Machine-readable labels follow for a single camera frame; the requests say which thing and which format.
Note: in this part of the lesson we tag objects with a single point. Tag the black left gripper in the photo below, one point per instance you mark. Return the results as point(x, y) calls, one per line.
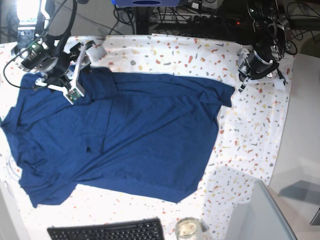
point(257, 63)

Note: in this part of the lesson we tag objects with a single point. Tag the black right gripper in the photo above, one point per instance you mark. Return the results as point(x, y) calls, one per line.
point(39, 55)

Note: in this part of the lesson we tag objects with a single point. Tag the dark blue t-shirt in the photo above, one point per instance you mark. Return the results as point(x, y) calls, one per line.
point(142, 134)

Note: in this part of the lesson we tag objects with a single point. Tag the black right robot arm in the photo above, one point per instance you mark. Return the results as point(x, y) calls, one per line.
point(35, 18)

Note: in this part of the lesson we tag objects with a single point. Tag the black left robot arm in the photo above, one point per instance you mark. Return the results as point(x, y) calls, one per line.
point(273, 40)

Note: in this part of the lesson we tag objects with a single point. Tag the terrazzo patterned table cloth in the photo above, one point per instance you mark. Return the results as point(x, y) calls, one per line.
point(246, 148)

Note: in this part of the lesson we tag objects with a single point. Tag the black power strip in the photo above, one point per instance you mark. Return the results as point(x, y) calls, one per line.
point(178, 20)

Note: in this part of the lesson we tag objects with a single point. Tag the blue box with oval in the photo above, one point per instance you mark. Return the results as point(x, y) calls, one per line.
point(149, 3)

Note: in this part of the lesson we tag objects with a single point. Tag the clear glass jar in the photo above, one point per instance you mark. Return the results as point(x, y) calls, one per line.
point(189, 229)

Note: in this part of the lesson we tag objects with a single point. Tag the black computer keyboard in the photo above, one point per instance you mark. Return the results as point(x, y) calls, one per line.
point(147, 229)

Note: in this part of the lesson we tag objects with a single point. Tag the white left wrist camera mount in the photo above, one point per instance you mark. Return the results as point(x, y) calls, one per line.
point(277, 79)

